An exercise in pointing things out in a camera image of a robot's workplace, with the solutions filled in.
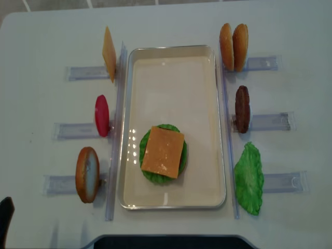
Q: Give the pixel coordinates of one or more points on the golden bun half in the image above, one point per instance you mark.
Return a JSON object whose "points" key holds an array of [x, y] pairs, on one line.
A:
{"points": [[226, 46], [240, 46]]}

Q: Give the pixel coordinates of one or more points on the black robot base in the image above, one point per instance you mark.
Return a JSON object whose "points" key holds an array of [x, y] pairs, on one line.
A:
{"points": [[171, 242]]}

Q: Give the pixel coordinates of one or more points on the orange cheese slice on stack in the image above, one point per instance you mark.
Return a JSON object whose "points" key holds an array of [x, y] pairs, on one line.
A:
{"points": [[163, 152]]}

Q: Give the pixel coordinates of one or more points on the red tomato slice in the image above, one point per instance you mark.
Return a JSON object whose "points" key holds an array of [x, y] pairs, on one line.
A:
{"points": [[102, 116]]}

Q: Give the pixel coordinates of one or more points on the standing brown meat patty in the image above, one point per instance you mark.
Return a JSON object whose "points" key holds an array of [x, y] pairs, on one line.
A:
{"points": [[242, 108]]}

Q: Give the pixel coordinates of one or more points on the standing orange cheese slice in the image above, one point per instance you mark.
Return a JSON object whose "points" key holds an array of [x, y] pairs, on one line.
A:
{"points": [[109, 54]]}

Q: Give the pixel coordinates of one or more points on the standing green lettuce leaf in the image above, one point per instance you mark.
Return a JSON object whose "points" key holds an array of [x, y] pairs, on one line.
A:
{"points": [[249, 179]]}

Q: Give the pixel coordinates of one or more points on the silver metal tray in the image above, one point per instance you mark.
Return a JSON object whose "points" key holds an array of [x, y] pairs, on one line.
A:
{"points": [[173, 86]]}

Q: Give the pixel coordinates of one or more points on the dark brown bun half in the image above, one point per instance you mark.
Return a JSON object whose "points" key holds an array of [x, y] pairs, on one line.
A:
{"points": [[87, 174]]}

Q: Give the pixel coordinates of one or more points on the black left robot part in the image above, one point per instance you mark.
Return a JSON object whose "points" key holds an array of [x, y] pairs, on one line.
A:
{"points": [[7, 209]]}

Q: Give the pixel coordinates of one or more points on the clear right long rail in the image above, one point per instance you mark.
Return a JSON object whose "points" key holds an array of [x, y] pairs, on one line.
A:
{"points": [[235, 204]]}

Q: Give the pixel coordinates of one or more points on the clear tomato holder rail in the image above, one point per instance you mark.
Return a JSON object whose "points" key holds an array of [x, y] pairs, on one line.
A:
{"points": [[75, 131]]}

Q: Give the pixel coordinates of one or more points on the clear cheese holder rail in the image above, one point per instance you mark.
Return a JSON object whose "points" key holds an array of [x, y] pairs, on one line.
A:
{"points": [[73, 73]]}

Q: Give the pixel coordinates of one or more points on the clear patty holder rail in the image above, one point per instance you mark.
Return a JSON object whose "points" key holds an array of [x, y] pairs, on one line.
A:
{"points": [[272, 122]]}

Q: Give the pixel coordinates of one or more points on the clear golden bun holder rail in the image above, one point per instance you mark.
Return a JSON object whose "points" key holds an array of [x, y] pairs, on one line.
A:
{"points": [[266, 63]]}

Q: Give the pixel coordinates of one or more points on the clear dark bun holder rail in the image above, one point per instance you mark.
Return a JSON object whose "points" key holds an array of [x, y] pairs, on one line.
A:
{"points": [[59, 185]]}

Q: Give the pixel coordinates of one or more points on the clear lettuce holder rail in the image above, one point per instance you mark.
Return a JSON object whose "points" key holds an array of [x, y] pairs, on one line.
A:
{"points": [[286, 182]]}

